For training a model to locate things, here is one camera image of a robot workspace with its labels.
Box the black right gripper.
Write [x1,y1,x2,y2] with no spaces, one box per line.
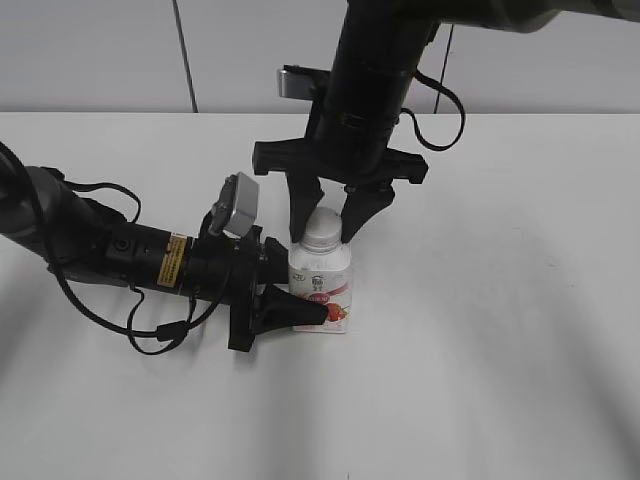
[252,58,428,244]

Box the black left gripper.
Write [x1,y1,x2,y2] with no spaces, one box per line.
[182,226,329,352]

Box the white screw cap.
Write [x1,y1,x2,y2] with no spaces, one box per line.
[300,207,342,253]

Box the white yogurt carton bottle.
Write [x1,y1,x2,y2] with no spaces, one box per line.
[289,243,353,334]

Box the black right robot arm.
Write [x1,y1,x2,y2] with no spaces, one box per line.
[252,1,639,243]

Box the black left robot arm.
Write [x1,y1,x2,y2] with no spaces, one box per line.
[1,146,303,355]

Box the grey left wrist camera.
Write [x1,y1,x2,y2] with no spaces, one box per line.
[208,172,259,238]

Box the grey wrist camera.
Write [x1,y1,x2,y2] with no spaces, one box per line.
[276,65,330,101]
[208,172,259,238]

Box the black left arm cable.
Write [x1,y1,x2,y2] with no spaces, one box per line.
[0,142,236,356]

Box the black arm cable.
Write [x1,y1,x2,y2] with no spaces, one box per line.
[0,142,236,356]
[399,19,467,150]

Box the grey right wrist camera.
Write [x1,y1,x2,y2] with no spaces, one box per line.
[276,65,330,101]

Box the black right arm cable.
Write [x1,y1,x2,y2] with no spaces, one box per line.
[399,19,467,150]

